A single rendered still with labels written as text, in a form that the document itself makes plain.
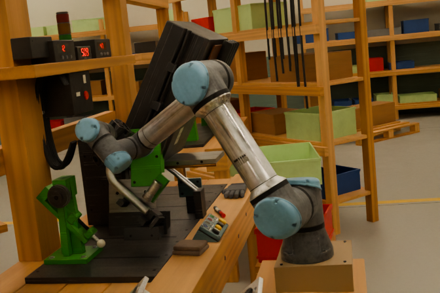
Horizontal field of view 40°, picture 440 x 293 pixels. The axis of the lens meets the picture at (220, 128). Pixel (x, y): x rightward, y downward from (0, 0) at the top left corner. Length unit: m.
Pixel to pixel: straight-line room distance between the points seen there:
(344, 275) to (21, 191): 1.09
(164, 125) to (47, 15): 10.22
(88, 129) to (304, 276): 0.77
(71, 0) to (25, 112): 9.79
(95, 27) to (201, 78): 9.53
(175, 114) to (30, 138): 0.54
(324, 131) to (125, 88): 2.04
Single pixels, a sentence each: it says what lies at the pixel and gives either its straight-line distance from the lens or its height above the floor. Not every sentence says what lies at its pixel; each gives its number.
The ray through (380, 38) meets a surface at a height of 1.40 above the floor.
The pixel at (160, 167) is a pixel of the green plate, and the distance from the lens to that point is 2.15.
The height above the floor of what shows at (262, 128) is 0.77.
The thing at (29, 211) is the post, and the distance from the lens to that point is 2.12.
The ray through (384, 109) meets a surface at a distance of 9.26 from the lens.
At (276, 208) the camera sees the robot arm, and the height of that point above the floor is 1.12.
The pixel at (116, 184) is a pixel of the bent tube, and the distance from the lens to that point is 2.17.
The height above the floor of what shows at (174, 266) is 0.90.
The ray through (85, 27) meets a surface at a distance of 11.12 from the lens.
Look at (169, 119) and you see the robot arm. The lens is 1.83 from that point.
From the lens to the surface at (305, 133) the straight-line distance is 4.81.
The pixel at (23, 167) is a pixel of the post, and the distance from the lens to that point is 2.09.
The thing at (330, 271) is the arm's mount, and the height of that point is 0.91.
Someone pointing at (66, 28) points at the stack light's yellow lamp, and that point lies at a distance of 2.47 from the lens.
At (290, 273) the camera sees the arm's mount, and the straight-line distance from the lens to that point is 1.70.
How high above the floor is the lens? 1.55
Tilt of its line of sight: 8 degrees down
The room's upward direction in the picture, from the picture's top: 6 degrees counter-clockwise
